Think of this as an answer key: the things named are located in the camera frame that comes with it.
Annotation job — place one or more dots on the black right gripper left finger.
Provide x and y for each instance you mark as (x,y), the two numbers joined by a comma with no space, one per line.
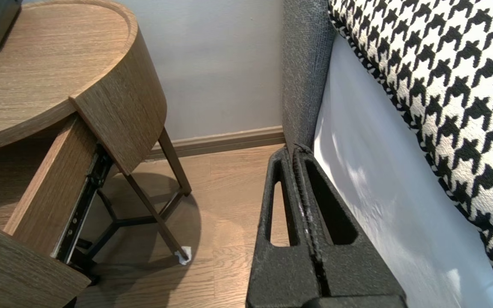
(280,273)

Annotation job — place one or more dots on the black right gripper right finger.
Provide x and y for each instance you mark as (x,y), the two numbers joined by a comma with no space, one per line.
(357,273)

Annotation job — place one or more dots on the black white houndstooth pillow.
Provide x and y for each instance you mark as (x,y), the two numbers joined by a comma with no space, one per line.
(443,85)

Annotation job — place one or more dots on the round wooden bedside table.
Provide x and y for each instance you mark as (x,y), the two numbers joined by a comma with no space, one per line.
(37,64)

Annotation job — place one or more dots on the grey fabric headboard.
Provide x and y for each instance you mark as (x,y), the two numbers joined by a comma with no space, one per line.
(306,64)

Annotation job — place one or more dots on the grey wall skirting board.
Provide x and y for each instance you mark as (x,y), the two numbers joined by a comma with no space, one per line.
(229,141)

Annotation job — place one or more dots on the white bed sheet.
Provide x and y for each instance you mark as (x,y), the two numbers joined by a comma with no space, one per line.
(379,171)

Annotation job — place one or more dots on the curved front wooden drawer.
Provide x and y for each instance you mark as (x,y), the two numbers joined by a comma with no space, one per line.
(49,192)

